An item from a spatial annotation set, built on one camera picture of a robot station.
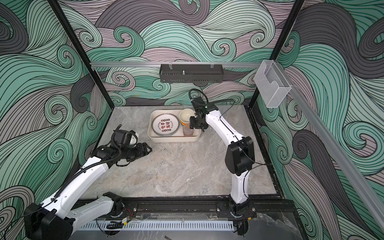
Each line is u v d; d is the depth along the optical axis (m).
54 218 0.37
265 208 0.74
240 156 0.49
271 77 0.95
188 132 0.95
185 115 1.04
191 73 0.97
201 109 0.63
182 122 1.01
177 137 1.00
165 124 1.07
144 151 0.70
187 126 0.98
